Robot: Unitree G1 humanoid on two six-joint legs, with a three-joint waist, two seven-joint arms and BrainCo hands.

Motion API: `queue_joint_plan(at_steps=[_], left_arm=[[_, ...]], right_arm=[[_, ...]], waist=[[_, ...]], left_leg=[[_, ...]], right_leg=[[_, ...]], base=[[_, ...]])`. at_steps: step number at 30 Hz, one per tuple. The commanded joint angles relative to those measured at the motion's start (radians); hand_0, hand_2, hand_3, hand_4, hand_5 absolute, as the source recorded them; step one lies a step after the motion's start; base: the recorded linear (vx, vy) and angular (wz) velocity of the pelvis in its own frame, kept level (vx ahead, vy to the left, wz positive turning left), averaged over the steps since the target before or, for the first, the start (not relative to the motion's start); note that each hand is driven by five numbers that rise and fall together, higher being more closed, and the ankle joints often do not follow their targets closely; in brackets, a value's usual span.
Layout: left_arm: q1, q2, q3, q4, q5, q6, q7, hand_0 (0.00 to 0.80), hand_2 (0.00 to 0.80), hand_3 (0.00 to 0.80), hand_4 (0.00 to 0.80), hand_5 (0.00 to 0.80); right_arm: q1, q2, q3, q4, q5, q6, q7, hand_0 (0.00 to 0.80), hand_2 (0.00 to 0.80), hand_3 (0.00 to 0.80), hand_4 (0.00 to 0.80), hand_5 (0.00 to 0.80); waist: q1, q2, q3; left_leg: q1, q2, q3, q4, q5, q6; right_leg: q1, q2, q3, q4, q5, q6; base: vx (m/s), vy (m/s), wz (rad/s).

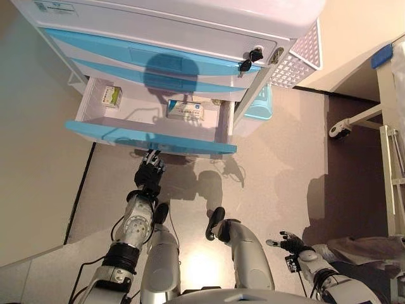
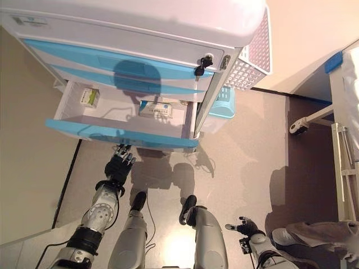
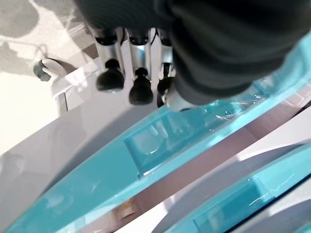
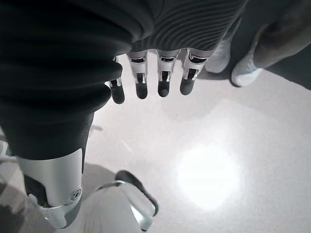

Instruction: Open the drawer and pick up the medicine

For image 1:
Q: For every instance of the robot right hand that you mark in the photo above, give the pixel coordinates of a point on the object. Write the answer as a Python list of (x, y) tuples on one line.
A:
[(292, 244)]

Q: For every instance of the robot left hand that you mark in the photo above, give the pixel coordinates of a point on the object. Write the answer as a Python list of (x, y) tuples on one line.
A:
[(148, 175)]

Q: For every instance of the blue fronted cart drawer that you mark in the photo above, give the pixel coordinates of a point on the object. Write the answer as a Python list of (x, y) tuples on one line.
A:
[(110, 47), (133, 74), (142, 139)]

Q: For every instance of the white blue pantoprazole tablet box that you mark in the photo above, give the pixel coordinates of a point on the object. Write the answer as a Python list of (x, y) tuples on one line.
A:
[(185, 111)]

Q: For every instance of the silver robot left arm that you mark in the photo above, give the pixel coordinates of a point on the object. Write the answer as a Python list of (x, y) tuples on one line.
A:
[(136, 225)]

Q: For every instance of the small green white medicine box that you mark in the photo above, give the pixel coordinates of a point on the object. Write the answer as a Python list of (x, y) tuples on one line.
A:
[(112, 96)]

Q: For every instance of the silver robot right leg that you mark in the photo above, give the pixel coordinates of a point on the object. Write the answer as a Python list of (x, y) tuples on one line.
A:
[(250, 253)]

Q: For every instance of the silver robot leg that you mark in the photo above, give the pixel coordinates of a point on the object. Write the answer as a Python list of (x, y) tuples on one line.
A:
[(161, 263), (250, 253)]

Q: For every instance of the person in grey trousers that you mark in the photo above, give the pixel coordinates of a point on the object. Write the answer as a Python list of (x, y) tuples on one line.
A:
[(364, 247)]

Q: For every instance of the silver robot left leg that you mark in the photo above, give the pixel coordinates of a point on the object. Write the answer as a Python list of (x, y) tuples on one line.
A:
[(161, 263)]

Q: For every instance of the grey robot torso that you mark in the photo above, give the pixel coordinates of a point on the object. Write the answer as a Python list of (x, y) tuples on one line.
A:
[(205, 297)]

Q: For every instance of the bed caster wheel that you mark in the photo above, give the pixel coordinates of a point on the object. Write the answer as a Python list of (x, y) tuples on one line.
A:
[(338, 130)]

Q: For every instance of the white bin with blue lid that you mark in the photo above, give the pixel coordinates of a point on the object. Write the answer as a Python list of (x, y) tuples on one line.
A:
[(259, 107)]

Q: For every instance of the black keys in lock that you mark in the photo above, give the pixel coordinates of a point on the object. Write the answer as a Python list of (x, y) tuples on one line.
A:
[(254, 55)]

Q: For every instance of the white medical cart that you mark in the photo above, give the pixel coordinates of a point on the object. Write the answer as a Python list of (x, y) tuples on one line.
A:
[(190, 16)]

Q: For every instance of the metal cart latch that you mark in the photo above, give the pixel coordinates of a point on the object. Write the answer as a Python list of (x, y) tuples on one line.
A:
[(276, 56)]

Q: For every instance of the white lattice side basket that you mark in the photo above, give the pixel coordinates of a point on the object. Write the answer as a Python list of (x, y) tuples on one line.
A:
[(303, 54)]

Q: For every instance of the white sheeted mattress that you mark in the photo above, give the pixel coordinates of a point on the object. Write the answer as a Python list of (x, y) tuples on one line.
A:
[(400, 79)]

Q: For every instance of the blue bed corner bumper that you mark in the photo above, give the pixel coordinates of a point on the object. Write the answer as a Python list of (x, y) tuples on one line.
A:
[(381, 57)]

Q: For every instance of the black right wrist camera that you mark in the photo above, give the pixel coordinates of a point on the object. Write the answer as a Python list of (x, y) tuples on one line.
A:
[(291, 263)]

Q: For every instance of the white bed side rail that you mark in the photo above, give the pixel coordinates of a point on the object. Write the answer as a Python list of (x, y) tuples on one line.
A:
[(386, 177)]

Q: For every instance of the white hospital bed frame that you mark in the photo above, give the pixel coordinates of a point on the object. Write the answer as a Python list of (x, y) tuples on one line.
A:
[(384, 95)]

